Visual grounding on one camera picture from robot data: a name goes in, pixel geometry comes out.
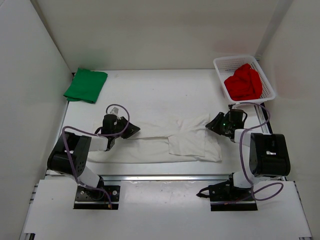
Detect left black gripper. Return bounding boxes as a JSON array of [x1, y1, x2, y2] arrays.
[[112, 116, 140, 139]]

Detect white t shirt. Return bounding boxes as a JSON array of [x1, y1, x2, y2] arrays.
[[88, 113, 222, 164]]

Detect green t shirt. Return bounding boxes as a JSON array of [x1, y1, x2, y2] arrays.
[[63, 68, 108, 104]]

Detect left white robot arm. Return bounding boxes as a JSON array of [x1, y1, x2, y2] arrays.
[[47, 113, 141, 201]]

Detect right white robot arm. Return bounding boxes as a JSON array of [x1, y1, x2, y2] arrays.
[[197, 107, 291, 205]]

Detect red cloth in basket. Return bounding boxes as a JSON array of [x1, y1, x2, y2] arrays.
[[224, 63, 263, 101]]

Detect white plastic basket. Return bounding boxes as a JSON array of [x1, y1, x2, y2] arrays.
[[213, 55, 276, 104]]

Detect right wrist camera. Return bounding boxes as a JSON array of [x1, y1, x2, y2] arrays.
[[228, 104, 240, 111]]

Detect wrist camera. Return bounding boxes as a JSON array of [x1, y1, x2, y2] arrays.
[[228, 104, 240, 111], [109, 107, 119, 116]]

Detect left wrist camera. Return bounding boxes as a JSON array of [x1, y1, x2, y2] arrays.
[[109, 107, 119, 116]]

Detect aluminium front rail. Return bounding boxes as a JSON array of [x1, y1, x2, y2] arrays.
[[102, 174, 228, 182]]

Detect aluminium left rail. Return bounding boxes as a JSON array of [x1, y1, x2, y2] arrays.
[[46, 99, 70, 176]]

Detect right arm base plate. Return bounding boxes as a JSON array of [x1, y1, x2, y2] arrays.
[[208, 182, 258, 212]]

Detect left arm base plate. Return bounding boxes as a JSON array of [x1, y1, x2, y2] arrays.
[[73, 182, 121, 210]]

